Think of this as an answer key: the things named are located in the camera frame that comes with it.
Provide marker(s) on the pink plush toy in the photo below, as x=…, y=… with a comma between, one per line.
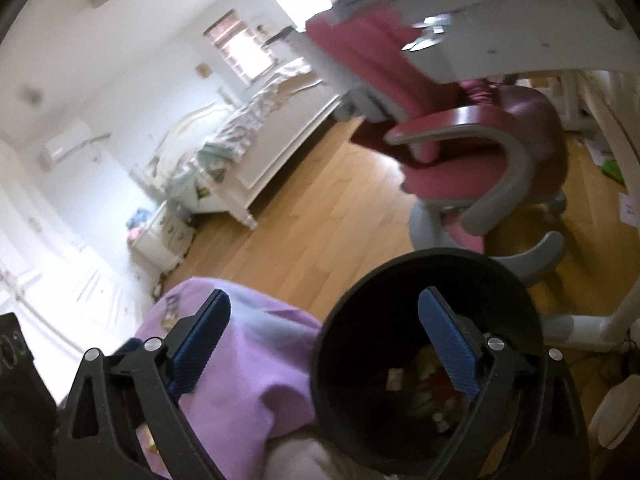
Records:
x=135, y=235

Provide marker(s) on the white round object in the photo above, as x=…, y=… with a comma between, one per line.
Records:
x=615, y=410

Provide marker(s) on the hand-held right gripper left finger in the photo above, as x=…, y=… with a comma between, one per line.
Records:
x=200, y=347

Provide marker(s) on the white air conditioner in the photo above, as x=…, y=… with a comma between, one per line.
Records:
x=67, y=142

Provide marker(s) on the purple tablecloth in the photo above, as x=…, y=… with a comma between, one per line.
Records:
x=250, y=360

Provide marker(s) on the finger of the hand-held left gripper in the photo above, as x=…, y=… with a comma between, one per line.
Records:
x=131, y=347

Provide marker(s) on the pink grey study chair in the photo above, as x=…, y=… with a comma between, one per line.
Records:
x=450, y=180

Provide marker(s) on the white wardrobe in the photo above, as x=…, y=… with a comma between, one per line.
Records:
x=50, y=260

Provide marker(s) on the white wooden bed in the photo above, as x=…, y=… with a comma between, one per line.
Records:
x=280, y=135

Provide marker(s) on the window with red blind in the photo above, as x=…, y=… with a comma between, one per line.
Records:
x=240, y=45

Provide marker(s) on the white cloth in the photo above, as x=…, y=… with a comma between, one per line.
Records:
x=310, y=460

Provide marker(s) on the black trash bin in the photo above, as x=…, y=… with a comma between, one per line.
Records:
x=380, y=310

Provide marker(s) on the blue bag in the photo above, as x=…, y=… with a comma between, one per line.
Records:
x=139, y=218

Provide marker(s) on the white nightstand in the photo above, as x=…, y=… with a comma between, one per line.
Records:
x=165, y=240

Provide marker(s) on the floral bed quilt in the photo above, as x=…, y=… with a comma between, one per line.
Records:
x=240, y=130

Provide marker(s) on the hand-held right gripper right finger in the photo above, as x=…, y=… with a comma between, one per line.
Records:
x=450, y=347

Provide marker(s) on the white study desk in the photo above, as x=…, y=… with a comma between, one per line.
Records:
x=525, y=35

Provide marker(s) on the green toy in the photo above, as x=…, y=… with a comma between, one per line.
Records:
x=611, y=167

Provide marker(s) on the small wall picture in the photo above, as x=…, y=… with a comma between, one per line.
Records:
x=203, y=69

